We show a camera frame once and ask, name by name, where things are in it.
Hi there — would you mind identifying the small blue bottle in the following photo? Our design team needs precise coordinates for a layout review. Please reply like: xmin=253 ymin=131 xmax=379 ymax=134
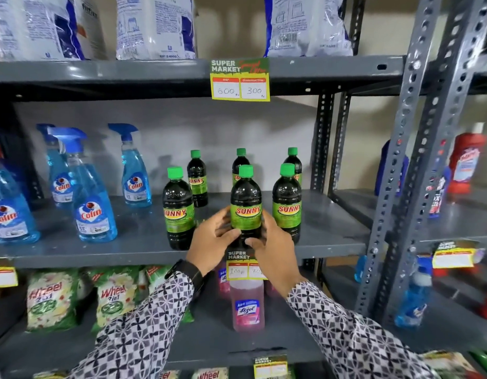
xmin=353 ymin=255 xmax=369 ymax=284

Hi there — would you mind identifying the blue red label bottle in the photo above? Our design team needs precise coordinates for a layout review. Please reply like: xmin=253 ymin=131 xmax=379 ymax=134
xmin=428 ymin=165 xmax=452 ymax=220

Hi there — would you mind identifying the large yellow green price label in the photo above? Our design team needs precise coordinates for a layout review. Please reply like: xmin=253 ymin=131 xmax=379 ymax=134
xmin=210 ymin=57 xmax=271 ymax=102

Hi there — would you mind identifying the blue glass cleaner spray bottle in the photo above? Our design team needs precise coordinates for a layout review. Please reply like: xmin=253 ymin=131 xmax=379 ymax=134
xmin=48 ymin=127 xmax=118 ymax=243
xmin=0 ymin=134 xmax=41 ymax=245
xmin=108 ymin=123 xmax=153 ymax=209
xmin=36 ymin=123 xmax=75 ymax=210

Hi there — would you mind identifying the pale printed packet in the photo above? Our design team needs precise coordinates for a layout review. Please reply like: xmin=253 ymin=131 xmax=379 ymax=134
xmin=420 ymin=350 xmax=479 ymax=379

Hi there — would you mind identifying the dark blue cleaner bottle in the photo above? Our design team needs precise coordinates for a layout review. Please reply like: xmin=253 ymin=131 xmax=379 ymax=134
xmin=374 ymin=139 xmax=410 ymax=197

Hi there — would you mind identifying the red toilet cleaner bottle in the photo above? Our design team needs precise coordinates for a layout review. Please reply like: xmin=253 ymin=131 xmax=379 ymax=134
xmin=448 ymin=122 xmax=487 ymax=195

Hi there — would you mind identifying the person's right hand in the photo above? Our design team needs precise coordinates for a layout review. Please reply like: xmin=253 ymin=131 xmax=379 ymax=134
xmin=245 ymin=211 xmax=308 ymax=299

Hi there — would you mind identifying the dark green-capped cleaner bottle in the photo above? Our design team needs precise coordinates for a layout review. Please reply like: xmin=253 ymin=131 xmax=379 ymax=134
xmin=162 ymin=166 xmax=197 ymax=251
xmin=283 ymin=147 xmax=303 ymax=187
xmin=272 ymin=163 xmax=303 ymax=245
xmin=232 ymin=148 xmax=251 ymax=187
xmin=187 ymin=150 xmax=209 ymax=208
xmin=230 ymin=165 xmax=263 ymax=249

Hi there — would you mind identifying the black wristwatch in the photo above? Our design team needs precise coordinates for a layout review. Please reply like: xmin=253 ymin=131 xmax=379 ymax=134
xmin=164 ymin=259 xmax=205 ymax=297

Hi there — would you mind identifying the blue white-capped spray bottle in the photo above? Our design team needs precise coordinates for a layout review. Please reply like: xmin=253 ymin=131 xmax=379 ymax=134
xmin=394 ymin=256 xmax=433 ymax=329

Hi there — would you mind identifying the white blue detergent bag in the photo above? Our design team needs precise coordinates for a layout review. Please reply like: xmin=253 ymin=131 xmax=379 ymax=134
xmin=116 ymin=0 xmax=197 ymax=61
xmin=73 ymin=0 xmax=108 ymax=61
xmin=0 ymin=0 xmax=86 ymax=62
xmin=264 ymin=0 xmax=354 ymax=58

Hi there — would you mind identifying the small yellow price label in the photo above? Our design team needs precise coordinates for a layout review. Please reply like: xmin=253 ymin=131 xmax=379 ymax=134
xmin=0 ymin=266 xmax=18 ymax=289
xmin=226 ymin=250 xmax=268 ymax=282
xmin=253 ymin=355 xmax=288 ymax=379
xmin=431 ymin=240 xmax=478 ymax=270

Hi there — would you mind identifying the grey slotted metal rack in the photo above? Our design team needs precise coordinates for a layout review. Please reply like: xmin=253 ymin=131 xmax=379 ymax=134
xmin=328 ymin=0 xmax=487 ymax=353

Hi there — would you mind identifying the grey metal shelf rack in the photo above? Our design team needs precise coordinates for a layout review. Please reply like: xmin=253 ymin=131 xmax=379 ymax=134
xmin=0 ymin=0 xmax=406 ymax=379

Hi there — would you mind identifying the person's left forearm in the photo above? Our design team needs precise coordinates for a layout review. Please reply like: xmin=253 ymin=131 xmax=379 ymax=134
xmin=69 ymin=271 xmax=195 ymax=379

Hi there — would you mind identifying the person's left hand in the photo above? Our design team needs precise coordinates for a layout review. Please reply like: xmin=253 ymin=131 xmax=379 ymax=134
xmin=186 ymin=207 xmax=243 ymax=277

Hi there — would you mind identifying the pink floor cleaner bottle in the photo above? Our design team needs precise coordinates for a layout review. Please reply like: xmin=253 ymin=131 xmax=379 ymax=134
xmin=229 ymin=278 xmax=265 ymax=333
xmin=217 ymin=267 xmax=231 ymax=300

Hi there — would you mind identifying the person's right forearm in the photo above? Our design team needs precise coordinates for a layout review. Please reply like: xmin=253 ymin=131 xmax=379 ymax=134
xmin=286 ymin=281 xmax=442 ymax=379

